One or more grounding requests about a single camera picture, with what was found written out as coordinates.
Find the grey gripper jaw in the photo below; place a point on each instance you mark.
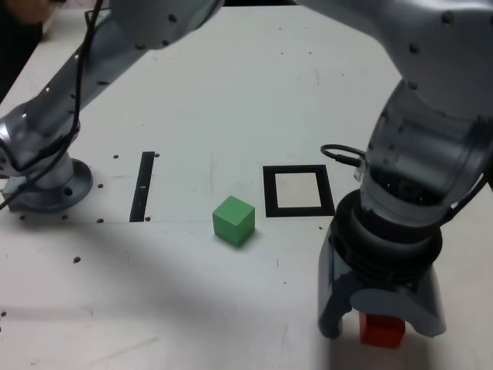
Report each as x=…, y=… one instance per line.
x=331, y=289
x=420, y=304

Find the red cube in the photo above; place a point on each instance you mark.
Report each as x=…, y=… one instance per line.
x=379, y=333

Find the green cube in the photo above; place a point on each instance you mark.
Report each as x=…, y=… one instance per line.
x=233, y=221

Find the black tape square outline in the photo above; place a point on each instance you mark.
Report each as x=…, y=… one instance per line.
x=269, y=192

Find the black tape strip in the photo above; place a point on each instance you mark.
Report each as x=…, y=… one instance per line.
x=141, y=185

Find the small gripper camera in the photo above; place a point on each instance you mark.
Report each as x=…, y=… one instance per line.
x=359, y=172

